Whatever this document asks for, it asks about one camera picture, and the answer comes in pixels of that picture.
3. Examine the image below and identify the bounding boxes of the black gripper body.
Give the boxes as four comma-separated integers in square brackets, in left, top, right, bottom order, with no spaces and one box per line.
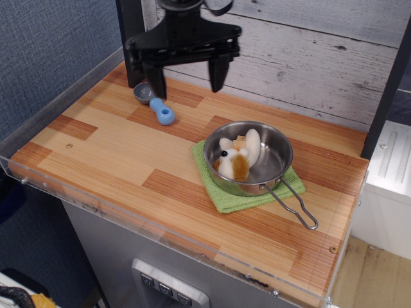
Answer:
[125,11,241,69]

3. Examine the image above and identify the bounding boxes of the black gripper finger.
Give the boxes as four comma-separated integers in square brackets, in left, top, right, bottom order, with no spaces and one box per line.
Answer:
[208,54,232,93]
[143,62,167,99]

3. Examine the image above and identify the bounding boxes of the blue grey scoop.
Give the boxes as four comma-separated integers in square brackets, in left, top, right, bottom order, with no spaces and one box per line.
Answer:
[133,82,175,126]

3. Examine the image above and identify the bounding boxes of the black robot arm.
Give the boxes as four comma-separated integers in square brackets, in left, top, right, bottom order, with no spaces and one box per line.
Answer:
[125,1,241,99]

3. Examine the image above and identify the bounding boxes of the white brown plush toy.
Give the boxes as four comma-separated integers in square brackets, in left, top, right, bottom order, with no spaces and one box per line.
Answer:
[213,128,261,182]

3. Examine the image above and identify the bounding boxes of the stainless steel pot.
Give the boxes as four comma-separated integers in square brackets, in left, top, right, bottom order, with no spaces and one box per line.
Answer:
[203,121,319,230]

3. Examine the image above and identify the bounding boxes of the green cloth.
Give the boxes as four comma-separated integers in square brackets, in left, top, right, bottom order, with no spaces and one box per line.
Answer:
[191,141,306,214]

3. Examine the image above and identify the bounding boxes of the grey cabinet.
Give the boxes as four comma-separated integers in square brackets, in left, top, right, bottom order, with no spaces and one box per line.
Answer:
[64,202,324,307]

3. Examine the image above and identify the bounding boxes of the clear acrylic guard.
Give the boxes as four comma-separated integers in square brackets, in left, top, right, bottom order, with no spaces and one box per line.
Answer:
[1,50,368,307]

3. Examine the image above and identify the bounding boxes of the silver button panel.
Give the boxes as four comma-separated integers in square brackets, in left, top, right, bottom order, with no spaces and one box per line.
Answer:
[131,258,210,307]

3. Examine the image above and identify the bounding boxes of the yellow tape bundle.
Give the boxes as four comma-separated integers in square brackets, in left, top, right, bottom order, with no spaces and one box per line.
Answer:
[0,285,58,308]

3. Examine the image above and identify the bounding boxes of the black left post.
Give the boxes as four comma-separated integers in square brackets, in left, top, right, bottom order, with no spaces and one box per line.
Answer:
[116,0,145,89]

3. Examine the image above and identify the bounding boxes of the black post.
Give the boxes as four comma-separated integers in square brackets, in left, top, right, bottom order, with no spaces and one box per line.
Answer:
[116,0,145,89]
[360,19,410,160]

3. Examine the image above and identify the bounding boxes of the black right post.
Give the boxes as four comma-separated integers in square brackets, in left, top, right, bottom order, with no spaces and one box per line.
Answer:
[360,19,410,160]

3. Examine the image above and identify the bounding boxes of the white aluminium rail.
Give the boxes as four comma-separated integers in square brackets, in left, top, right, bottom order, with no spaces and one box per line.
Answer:
[366,121,410,197]

